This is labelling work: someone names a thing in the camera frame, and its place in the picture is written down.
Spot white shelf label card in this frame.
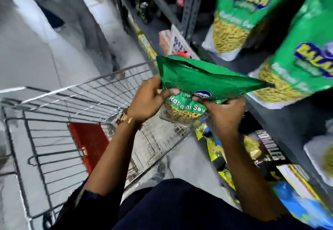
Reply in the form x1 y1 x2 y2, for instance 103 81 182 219
168 25 200 60

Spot yellow shelf price strip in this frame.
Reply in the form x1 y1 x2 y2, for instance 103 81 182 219
127 12 158 67

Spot person's left forearm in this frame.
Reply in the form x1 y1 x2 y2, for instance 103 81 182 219
83 119 142 196

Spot red cart seat flap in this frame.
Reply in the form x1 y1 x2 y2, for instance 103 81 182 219
68 122 110 175

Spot person's right forearm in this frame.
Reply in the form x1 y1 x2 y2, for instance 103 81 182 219
218 130 289 222

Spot dark bottles on shelf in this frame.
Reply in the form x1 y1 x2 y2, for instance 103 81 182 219
133 0 162 25

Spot gold wrist watch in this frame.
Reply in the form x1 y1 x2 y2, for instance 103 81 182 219
116 112 143 131

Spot metal wire shopping cart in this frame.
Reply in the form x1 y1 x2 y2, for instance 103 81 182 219
0 60 193 230

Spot large green snack bag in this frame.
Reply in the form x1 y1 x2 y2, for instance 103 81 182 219
246 0 333 110
202 0 305 61

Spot white snack bag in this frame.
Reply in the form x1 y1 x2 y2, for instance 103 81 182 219
303 133 333 188

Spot person's right hand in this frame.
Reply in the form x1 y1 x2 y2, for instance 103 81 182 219
192 96 246 140

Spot grey metal shelf rack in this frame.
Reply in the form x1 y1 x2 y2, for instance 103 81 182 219
114 0 333 207

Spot person's dark clothing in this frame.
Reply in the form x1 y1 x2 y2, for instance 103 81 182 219
49 178 320 230

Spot row of colourful snack packs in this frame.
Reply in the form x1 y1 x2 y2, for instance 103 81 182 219
195 122 333 230

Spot person's left hand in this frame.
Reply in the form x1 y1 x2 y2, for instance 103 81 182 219
127 75 181 123

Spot green snack packet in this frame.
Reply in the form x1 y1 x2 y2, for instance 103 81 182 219
156 55 275 125

